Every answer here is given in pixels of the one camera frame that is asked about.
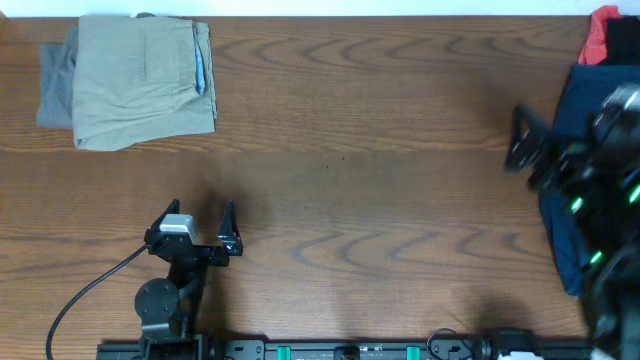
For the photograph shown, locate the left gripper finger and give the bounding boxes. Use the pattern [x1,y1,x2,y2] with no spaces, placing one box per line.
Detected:
[159,199,180,220]
[218,201,244,256]

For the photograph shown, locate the khaki beige shorts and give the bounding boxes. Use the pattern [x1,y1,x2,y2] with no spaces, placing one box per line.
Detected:
[71,16,217,151]

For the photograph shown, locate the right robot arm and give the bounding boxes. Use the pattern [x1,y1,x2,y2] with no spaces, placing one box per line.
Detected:
[505,104,639,359]

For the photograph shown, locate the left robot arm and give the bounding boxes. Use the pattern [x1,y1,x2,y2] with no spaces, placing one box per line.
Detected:
[134,199,243,359]

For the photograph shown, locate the navy blue garment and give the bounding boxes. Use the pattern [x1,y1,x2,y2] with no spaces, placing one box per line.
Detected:
[539,65,639,297]

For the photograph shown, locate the red cloth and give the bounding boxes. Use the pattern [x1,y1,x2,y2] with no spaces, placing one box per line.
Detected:
[578,5,622,65]

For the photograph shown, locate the black cloth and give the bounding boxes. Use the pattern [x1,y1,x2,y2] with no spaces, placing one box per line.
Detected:
[601,16,640,65]

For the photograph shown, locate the folded grey shorts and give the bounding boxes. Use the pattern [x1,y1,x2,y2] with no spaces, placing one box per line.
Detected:
[35,12,156,130]

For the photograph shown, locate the left black cable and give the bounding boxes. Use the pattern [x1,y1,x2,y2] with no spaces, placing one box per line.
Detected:
[45,244,150,360]

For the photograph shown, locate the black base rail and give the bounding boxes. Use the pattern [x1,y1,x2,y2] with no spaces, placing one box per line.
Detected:
[96,328,593,360]

